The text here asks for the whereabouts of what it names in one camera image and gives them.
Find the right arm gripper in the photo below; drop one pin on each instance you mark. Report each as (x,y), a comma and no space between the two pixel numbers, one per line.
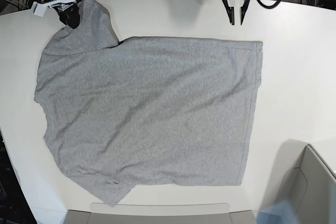
(68,12)

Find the grey T-shirt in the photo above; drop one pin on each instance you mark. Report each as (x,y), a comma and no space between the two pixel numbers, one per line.
(146,110)

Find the beige storage bin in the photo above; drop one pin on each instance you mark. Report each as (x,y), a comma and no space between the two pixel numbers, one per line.
(310,188)

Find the blue translucent object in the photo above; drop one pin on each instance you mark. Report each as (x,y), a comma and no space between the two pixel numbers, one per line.
(281,212)

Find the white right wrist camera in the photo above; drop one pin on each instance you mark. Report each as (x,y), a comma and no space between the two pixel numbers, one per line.
(38,9)

